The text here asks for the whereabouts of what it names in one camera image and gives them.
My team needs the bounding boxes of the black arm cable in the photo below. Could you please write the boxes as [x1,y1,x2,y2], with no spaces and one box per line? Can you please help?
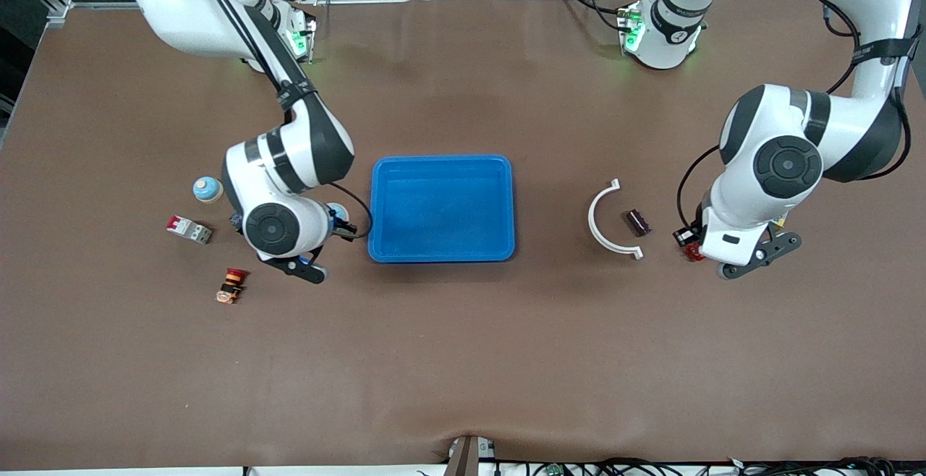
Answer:
[676,0,914,231]
[190,0,374,240]

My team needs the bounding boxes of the black cable bundle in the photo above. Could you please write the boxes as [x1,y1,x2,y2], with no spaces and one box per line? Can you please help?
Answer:
[496,456,926,476]

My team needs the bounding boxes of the grey metal bracket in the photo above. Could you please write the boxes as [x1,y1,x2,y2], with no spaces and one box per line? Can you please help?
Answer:
[443,435,497,476]

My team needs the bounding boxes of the white curved plastic clamp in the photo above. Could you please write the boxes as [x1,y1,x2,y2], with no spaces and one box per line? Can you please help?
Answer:
[587,179,644,261]

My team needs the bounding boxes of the white and red circuit breaker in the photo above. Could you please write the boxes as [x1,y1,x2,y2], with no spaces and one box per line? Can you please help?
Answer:
[166,216,213,245]

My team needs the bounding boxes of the red orange striped push button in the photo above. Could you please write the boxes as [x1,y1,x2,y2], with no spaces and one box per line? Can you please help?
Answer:
[215,268,249,305]

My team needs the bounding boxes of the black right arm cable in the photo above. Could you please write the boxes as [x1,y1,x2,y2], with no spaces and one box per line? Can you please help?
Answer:
[190,0,374,240]

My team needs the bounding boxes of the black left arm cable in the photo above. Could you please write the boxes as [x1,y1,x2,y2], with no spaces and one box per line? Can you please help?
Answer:
[676,0,914,231]

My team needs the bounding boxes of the blue plastic tray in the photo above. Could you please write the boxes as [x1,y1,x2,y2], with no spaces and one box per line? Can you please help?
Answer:
[368,154,516,264]

